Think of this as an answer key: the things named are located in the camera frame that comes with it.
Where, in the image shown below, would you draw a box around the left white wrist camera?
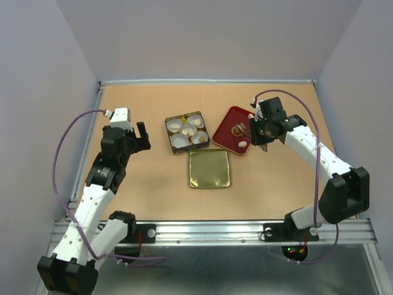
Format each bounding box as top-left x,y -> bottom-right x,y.
109,108 -> 132,130

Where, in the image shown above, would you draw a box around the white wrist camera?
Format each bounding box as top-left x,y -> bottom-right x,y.
250,98 -> 263,121
109,108 -> 132,130

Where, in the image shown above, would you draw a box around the white paper cup front-right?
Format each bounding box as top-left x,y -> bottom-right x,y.
191,130 -> 208,144

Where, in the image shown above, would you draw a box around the gold tin lid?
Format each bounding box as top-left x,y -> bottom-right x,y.
188,149 -> 231,189

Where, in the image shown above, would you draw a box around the white paper cup front-left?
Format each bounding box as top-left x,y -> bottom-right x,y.
170,133 -> 190,149

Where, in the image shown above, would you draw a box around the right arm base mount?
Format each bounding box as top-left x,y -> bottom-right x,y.
260,213 -> 319,243

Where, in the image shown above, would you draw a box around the red lacquer tray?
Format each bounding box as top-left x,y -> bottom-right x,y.
212,106 -> 251,155

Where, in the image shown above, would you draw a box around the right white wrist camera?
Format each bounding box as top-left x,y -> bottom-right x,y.
250,98 -> 263,121

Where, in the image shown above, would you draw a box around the white paper cup back-right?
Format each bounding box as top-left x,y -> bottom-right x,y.
187,114 -> 204,128

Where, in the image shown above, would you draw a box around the white swirl oval chocolate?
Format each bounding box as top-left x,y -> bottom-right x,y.
238,141 -> 247,148

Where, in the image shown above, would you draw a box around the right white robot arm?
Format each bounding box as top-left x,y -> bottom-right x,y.
249,97 -> 370,240

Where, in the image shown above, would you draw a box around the white paper cup centre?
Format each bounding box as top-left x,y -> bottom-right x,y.
180,123 -> 197,137

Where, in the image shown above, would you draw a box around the square chocolate tin box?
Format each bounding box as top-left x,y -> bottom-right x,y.
165,111 -> 210,155

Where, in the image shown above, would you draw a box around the small electronics board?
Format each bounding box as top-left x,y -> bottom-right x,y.
281,246 -> 308,262

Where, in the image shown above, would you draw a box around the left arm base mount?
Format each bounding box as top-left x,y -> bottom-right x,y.
109,211 -> 157,245

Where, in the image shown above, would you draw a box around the metal tongs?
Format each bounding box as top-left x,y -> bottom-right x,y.
233,123 -> 268,152

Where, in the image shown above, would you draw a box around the white paper cup back-left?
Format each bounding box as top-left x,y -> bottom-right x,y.
166,119 -> 183,133

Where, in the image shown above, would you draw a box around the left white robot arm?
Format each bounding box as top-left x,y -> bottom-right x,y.
37,122 -> 151,294

